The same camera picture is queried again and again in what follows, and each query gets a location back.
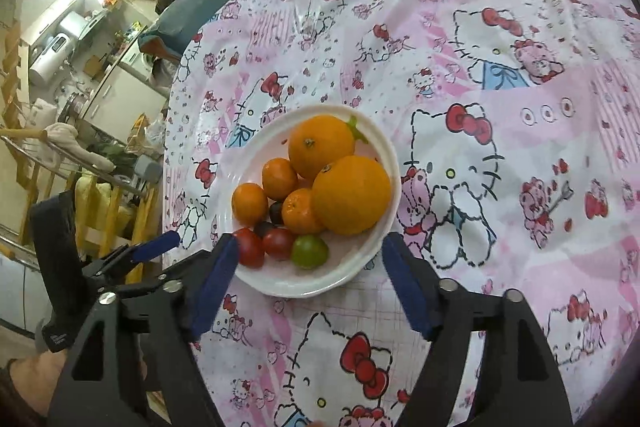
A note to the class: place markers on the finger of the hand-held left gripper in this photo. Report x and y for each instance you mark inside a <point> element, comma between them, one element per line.
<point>160,244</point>

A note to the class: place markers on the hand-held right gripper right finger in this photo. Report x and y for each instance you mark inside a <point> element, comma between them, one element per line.
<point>407,287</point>

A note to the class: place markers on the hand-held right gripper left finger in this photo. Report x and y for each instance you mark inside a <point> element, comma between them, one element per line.
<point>212,287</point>

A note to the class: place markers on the red cherry tomato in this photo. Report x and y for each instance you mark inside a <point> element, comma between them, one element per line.
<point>250,248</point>
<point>278,243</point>

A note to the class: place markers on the small tangerine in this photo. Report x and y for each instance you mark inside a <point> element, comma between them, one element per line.
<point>249,205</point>
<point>279,179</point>

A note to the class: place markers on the pink white plate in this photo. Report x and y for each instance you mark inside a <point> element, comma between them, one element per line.
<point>310,279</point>

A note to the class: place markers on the green cherry tomato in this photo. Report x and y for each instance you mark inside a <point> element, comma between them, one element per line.
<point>310,252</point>

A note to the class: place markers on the medium tangerine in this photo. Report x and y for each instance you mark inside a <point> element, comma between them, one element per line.
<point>300,212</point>

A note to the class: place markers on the person's left hand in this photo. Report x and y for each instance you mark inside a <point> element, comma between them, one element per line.
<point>42,374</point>

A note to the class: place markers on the yellow cloth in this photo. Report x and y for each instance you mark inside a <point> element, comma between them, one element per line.
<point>92,199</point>

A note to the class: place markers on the grey plastic object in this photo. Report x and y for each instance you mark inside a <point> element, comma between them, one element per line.
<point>147,168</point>

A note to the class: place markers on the pink printed tablecloth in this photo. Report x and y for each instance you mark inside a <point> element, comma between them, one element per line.
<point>500,257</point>

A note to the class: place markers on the beige garment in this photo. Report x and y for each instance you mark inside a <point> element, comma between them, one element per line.
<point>62,134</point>

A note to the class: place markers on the white cabinet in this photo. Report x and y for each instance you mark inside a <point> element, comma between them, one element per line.
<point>125,97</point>

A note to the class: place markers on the large orange with green stalk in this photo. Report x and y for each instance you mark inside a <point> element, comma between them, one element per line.
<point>320,147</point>

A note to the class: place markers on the green stalk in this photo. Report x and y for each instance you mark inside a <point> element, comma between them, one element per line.
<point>355,129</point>

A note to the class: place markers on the white kitchen appliance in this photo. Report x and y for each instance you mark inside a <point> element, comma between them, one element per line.
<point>47,62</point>

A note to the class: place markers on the blue grey cushion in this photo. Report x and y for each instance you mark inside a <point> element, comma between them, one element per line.
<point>190,12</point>

